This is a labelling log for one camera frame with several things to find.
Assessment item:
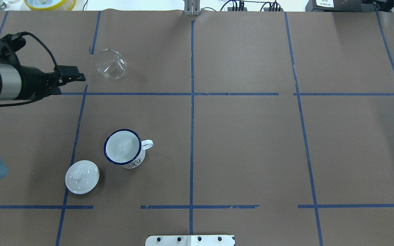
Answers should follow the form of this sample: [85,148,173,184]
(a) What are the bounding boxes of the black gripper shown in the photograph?
[20,65,86,100]

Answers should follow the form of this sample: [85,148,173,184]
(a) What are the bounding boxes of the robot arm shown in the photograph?
[0,63,86,179]

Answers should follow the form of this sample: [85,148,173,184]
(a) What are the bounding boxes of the yellow rimmed bowl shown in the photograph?
[23,0,77,11]

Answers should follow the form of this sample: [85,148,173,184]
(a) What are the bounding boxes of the white enamel mug blue rim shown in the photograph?
[103,129,154,169]

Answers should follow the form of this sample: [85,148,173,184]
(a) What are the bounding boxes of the white ceramic lid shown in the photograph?
[65,160,100,195]

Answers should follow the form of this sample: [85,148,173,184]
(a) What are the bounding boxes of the black box with label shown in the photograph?
[305,0,377,13]

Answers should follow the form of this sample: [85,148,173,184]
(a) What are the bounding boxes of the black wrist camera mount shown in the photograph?
[0,33,26,67]

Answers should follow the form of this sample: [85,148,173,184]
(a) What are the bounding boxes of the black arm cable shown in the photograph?
[0,31,59,108]

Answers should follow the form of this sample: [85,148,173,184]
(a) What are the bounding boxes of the aluminium frame post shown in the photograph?
[184,0,201,16]

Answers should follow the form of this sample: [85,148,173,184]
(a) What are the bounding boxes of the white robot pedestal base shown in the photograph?
[145,235,236,246]

